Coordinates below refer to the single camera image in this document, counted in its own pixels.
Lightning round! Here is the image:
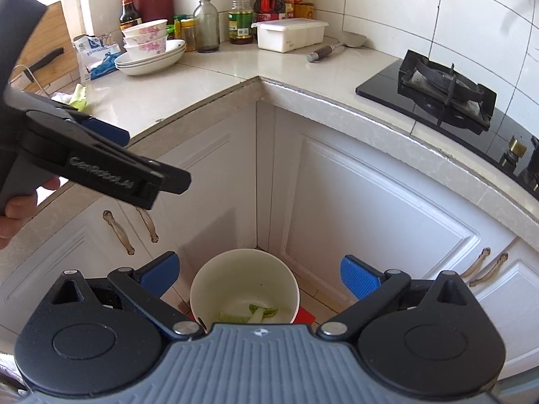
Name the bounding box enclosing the bottom floral white bowl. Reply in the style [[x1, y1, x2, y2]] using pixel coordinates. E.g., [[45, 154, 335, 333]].
[[124, 38, 167, 60]]

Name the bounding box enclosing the large green cabbage leaf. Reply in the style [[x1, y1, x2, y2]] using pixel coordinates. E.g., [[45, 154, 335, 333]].
[[248, 304, 279, 324]]

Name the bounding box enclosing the lower white plate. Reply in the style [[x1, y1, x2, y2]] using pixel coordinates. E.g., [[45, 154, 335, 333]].
[[115, 50, 184, 77]]

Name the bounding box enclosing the white trash bin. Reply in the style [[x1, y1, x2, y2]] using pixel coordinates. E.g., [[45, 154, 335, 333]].
[[190, 249, 300, 329]]

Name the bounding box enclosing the bamboo cutting board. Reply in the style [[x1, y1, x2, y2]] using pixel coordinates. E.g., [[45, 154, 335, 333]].
[[9, 2, 80, 95]]

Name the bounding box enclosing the white lidded plastic box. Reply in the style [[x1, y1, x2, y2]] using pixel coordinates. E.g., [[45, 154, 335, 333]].
[[252, 18, 329, 53]]

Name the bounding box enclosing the green label oil bottle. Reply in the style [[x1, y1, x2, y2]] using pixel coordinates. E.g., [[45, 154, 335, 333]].
[[228, 0, 253, 45]]

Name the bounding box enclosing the top white plate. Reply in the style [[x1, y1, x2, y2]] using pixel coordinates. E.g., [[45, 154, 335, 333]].
[[115, 39, 186, 68]]

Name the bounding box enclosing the grey glass bottle red cap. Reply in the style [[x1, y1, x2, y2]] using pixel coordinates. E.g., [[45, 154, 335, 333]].
[[193, 0, 220, 53]]

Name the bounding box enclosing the wire cutting board rack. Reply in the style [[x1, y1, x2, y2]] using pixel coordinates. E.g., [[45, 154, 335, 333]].
[[10, 64, 50, 98]]

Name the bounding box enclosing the small yellow lid jar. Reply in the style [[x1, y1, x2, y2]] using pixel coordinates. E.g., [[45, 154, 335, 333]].
[[173, 15, 195, 52]]

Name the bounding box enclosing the top floral white bowl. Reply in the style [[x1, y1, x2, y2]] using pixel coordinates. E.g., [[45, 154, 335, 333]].
[[122, 19, 167, 37]]

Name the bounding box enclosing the white plate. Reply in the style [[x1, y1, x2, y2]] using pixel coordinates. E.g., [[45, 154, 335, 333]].
[[115, 39, 186, 68], [115, 50, 184, 77]]

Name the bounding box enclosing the black-handled santoku knife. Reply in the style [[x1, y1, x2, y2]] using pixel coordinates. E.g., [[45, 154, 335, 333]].
[[29, 47, 64, 73]]

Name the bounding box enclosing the dark vinegar bottle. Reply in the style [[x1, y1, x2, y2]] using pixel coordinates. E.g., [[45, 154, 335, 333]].
[[120, 0, 141, 31]]

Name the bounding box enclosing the floral white bowl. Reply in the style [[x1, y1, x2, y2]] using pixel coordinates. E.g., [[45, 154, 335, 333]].
[[124, 38, 167, 60], [122, 19, 167, 37], [123, 32, 167, 46]]

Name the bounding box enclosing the middle floral white bowl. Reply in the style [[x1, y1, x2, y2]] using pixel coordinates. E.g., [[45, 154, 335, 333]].
[[123, 32, 167, 46]]

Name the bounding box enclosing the person left hand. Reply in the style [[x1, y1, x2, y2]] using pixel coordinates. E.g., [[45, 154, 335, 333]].
[[0, 192, 37, 249]]

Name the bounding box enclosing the blue white salt bag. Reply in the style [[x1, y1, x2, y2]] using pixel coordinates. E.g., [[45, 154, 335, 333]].
[[73, 35, 122, 82]]

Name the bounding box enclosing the black gas stove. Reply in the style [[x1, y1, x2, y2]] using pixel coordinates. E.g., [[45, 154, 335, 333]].
[[355, 49, 538, 198]]

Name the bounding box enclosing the metal spatula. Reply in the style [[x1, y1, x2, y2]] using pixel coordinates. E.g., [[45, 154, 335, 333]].
[[307, 31, 366, 63]]

